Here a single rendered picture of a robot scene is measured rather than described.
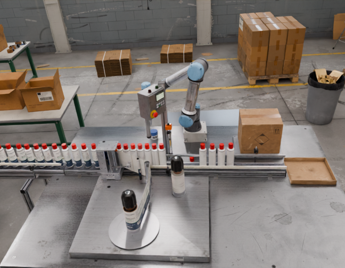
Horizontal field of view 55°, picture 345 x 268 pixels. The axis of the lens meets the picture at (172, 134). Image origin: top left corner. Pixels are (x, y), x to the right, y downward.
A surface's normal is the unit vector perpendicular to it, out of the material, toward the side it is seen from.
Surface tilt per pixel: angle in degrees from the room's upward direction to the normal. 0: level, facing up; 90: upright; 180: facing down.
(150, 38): 90
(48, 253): 0
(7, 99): 90
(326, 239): 0
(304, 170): 0
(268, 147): 90
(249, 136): 90
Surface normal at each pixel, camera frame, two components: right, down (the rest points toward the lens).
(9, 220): -0.06, -0.84
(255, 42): 0.01, 0.52
